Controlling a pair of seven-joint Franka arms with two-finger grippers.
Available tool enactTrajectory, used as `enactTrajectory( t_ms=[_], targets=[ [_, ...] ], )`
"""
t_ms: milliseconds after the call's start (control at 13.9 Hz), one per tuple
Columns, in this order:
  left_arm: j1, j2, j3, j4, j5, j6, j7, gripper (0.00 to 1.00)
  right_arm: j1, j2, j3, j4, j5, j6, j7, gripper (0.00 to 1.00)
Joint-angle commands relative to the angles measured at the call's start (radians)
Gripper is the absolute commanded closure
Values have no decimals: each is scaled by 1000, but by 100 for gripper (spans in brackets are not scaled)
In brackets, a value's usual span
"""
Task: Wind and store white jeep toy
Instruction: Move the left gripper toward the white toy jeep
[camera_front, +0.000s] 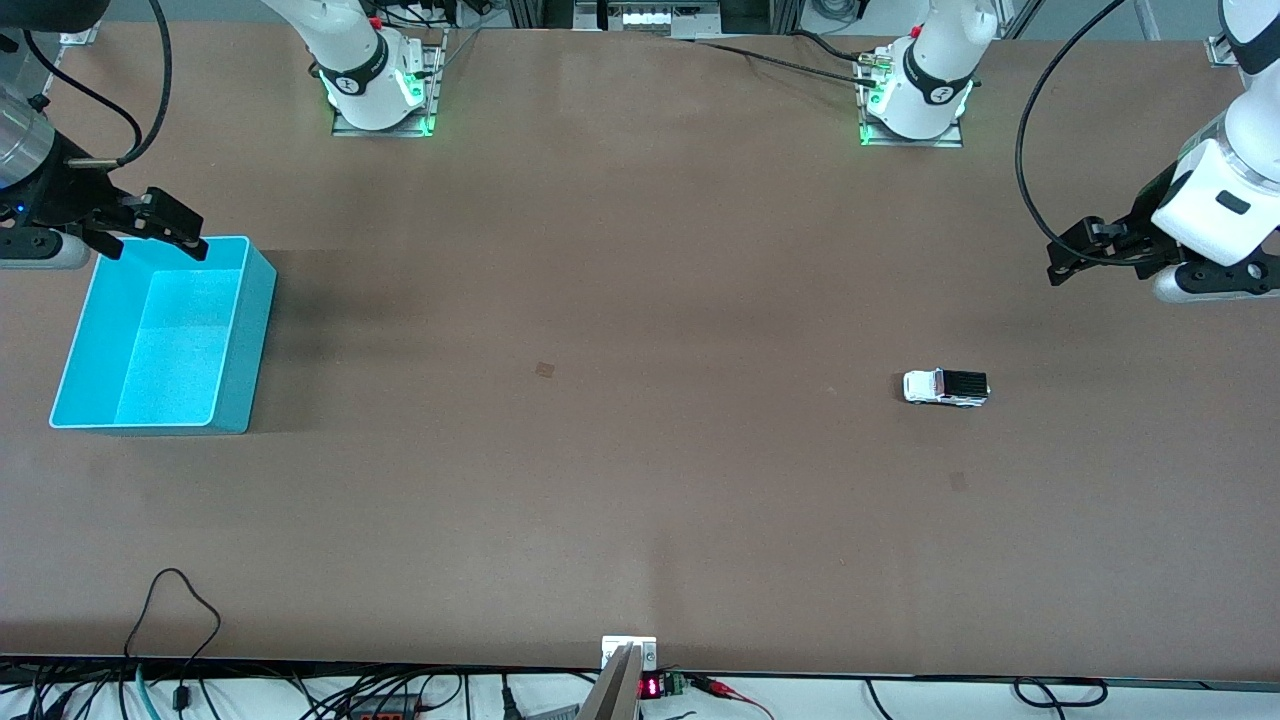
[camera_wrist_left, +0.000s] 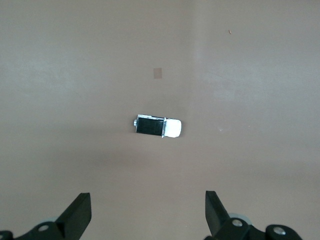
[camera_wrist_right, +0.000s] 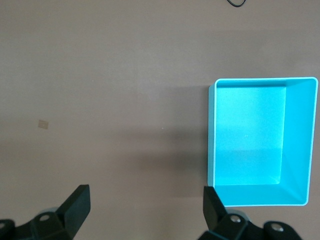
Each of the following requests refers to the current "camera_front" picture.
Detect white jeep toy black roof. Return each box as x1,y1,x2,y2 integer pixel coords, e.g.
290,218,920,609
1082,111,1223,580
903,368,991,408

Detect cyan plastic storage bin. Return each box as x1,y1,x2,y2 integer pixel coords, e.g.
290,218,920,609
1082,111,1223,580
49,235,278,435

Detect black power strip red switches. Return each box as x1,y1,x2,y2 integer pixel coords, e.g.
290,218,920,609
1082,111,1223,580
343,695,429,720

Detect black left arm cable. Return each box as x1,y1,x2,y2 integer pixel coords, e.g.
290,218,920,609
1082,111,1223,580
1015,0,1151,269

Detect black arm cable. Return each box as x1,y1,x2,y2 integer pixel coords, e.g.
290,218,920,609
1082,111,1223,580
1015,0,1151,269
20,0,176,169

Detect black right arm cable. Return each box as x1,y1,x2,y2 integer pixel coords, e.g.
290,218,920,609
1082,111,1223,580
20,0,176,169

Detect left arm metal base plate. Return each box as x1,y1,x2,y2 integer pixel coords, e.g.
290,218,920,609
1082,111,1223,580
857,50,966,150

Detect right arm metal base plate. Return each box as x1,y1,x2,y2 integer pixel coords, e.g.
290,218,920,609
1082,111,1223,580
332,30,447,139

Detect long black table cable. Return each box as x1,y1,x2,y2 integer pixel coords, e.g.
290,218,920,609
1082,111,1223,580
680,30,886,89

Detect thin black looped cable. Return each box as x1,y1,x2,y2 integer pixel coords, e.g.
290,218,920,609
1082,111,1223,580
122,568,223,713

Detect black coiled cable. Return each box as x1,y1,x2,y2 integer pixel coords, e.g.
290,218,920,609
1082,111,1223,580
1013,677,1109,709

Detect aluminium frame with white device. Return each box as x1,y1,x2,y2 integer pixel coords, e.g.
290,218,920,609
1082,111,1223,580
505,0,806,39

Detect red and black wire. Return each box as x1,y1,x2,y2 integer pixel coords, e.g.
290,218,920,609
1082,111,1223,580
688,674,776,720

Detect grey camera stand bracket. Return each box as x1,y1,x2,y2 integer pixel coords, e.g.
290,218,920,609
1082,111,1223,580
575,635,659,720

